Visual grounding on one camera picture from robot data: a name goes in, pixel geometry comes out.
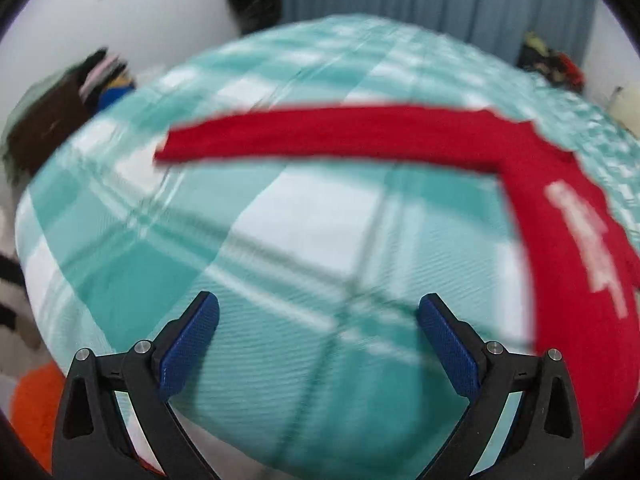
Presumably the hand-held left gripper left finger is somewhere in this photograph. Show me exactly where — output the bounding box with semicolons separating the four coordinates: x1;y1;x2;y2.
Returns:
51;291;221;480

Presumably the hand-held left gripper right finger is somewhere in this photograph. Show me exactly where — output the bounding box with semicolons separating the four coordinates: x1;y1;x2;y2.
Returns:
417;293;586;480

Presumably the red long-sleeve shirt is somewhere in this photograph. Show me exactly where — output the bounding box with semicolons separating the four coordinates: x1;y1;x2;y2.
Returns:
153;103;640;459

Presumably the pile of folded clothes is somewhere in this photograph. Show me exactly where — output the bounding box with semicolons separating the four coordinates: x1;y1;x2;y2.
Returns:
2;47;137;181

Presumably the dark clothes pile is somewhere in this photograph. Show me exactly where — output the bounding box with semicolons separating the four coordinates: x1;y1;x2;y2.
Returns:
516;31;587;95

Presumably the teal plaid bed sheet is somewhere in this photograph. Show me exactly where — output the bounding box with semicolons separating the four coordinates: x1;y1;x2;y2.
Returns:
14;14;640;471

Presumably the black and white rug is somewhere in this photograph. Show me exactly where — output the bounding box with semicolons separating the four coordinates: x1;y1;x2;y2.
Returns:
0;205;43;376

